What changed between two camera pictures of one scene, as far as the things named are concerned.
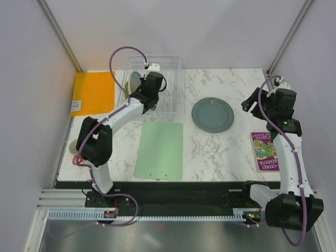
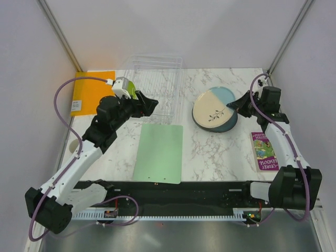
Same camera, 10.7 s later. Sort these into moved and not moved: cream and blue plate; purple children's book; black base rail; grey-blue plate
Moved: cream and blue plate
Not moved: purple children's book; black base rail; grey-blue plate
